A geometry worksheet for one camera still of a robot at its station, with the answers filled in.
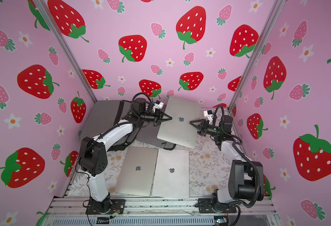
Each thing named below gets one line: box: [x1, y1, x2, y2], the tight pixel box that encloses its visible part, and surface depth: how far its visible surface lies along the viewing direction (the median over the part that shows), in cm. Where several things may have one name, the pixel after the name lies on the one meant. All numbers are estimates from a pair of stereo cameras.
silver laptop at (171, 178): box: [152, 148, 190, 200], surface depth 87 cm
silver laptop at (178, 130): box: [157, 95, 202, 149], surface depth 79 cm
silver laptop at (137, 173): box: [114, 146, 159, 197], surface depth 88 cm
